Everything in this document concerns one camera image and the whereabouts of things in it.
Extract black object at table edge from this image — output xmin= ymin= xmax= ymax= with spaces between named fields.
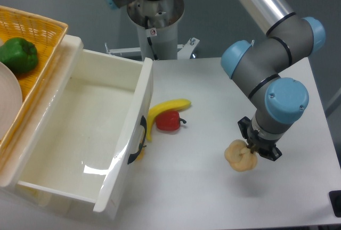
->
xmin=329 ymin=190 xmax=341 ymax=218

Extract black cable on pedestal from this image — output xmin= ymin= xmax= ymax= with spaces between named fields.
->
xmin=144 ymin=15 xmax=158 ymax=60

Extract round knotted bread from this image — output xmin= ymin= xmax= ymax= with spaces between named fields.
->
xmin=224 ymin=139 xmax=258 ymax=172

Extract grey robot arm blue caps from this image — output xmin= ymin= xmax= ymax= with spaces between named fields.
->
xmin=105 ymin=0 xmax=326 ymax=161

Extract yellow woven basket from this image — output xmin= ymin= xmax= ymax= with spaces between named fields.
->
xmin=1 ymin=6 xmax=68 ymax=155

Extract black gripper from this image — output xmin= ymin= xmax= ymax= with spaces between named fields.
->
xmin=238 ymin=116 xmax=282 ymax=161

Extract open white upper drawer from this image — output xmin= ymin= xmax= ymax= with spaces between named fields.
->
xmin=16 ymin=50 xmax=153 ymax=216

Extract white drawer cabinet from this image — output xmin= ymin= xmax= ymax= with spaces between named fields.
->
xmin=0 ymin=34 xmax=118 ymax=221

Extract yellow toy banana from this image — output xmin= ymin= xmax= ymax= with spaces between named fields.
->
xmin=146 ymin=98 xmax=192 ymax=142

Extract red toy bell pepper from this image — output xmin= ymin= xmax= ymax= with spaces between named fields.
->
xmin=156 ymin=110 xmax=186 ymax=132

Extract black drawer handle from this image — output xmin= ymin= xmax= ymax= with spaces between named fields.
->
xmin=127 ymin=116 xmax=148 ymax=165

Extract white plate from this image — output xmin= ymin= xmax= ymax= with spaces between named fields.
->
xmin=0 ymin=63 xmax=22 ymax=139

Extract green toy bell pepper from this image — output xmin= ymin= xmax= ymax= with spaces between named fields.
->
xmin=1 ymin=37 xmax=38 ymax=73

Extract white metal base frame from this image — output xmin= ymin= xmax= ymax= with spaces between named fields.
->
xmin=104 ymin=37 xmax=200 ymax=61

